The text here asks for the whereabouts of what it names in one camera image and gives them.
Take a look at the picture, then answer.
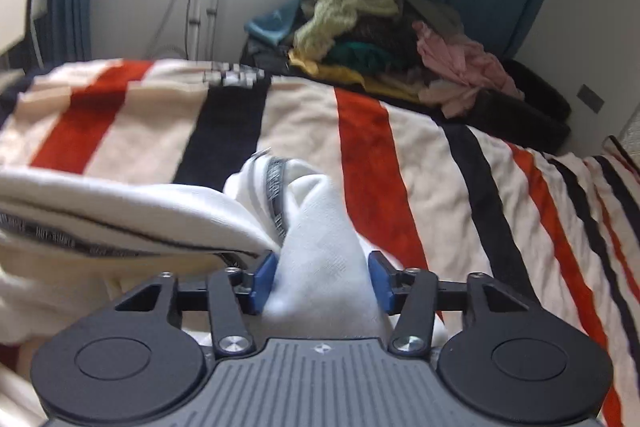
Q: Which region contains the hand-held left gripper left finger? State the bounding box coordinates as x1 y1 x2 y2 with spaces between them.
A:
114 251 279 355

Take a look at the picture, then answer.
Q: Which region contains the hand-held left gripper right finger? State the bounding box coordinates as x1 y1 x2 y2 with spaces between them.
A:
368 251 532 355

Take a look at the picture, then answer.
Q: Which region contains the white garment with dark trim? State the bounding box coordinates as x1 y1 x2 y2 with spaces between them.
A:
0 155 448 353

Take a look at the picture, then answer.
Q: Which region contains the striped blanket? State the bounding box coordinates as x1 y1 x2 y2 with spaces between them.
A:
0 58 640 427

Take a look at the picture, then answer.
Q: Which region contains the black suitcase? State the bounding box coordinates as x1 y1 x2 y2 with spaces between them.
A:
239 38 573 156

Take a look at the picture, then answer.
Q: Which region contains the green garment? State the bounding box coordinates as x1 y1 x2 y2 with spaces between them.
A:
331 41 396 72

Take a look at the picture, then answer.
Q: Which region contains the pink garment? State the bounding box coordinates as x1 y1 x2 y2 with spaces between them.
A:
411 20 526 118

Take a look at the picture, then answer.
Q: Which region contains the dark brown garment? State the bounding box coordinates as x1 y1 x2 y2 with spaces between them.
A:
350 0 426 58

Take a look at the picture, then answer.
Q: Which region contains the pale yellow knitted garment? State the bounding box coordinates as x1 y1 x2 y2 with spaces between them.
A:
293 0 401 62

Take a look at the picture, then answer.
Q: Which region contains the wall socket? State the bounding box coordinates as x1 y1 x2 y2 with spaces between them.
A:
576 84 604 113

